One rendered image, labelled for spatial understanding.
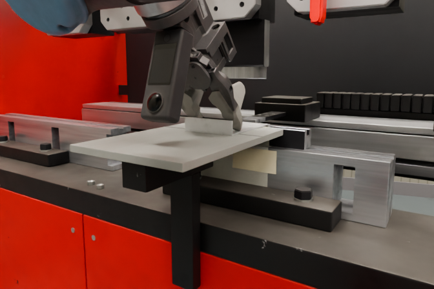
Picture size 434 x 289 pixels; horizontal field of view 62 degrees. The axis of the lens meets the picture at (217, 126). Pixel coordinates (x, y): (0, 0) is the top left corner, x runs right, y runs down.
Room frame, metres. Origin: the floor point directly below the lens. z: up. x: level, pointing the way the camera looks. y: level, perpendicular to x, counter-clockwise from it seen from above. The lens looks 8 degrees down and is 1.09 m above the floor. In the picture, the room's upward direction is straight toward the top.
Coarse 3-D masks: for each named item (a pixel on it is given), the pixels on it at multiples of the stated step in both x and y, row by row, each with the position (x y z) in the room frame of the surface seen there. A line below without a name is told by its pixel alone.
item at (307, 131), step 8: (280, 128) 0.58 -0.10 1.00; (288, 128) 0.59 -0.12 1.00; (296, 128) 0.59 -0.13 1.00; (304, 128) 0.58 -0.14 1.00; (280, 136) 0.58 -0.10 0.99; (288, 136) 0.57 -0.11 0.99; (296, 136) 0.56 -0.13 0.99; (304, 136) 0.56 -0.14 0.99; (272, 144) 0.59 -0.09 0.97; (280, 144) 0.58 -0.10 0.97; (288, 144) 0.57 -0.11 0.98; (296, 144) 0.56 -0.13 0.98; (304, 144) 0.56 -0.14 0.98
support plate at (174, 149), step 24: (72, 144) 0.45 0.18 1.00; (96, 144) 0.45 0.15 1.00; (120, 144) 0.45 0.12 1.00; (144, 144) 0.45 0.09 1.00; (168, 144) 0.45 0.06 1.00; (192, 144) 0.45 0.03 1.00; (216, 144) 0.45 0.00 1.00; (240, 144) 0.45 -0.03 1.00; (168, 168) 0.36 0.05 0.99; (192, 168) 0.37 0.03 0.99
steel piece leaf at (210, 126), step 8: (192, 120) 0.55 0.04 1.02; (200, 120) 0.54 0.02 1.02; (208, 120) 0.53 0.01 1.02; (216, 120) 0.53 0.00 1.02; (224, 120) 0.52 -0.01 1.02; (192, 128) 0.55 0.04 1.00; (200, 128) 0.54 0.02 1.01; (208, 128) 0.53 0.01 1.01; (216, 128) 0.53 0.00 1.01; (224, 128) 0.52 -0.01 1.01; (248, 128) 0.57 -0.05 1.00; (256, 128) 0.58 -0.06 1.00
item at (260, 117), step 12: (276, 96) 0.85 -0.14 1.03; (288, 96) 0.85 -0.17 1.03; (300, 96) 0.85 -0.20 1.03; (264, 108) 0.81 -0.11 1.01; (276, 108) 0.80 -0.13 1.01; (288, 108) 0.78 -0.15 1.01; (300, 108) 0.77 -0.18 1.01; (312, 108) 0.80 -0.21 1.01; (252, 120) 0.66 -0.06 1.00; (264, 120) 0.69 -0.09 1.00; (276, 120) 0.80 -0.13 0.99; (288, 120) 0.78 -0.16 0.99; (300, 120) 0.77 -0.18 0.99
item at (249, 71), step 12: (228, 24) 0.64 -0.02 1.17; (240, 24) 0.62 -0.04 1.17; (252, 24) 0.61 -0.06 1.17; (264, 24) 0.60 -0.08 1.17; (240, 36) 0.62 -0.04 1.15; (252, 36) 0.61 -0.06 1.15; (264, 36) 0.60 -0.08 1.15; (228, 48) 0.64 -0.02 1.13; (240, 48) 0.62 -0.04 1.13; (252, 48) 0.61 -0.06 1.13; (264, 48) 0.60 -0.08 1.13; (240, 60) 0.62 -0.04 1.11; (252, 60) 0.61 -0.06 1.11; (264, 60) 0.60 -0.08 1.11; (228, 72) 0.65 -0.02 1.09; (240, 72) 0.63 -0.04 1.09; (252, 72) 0.62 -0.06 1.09; (264, 72) 0.61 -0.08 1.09
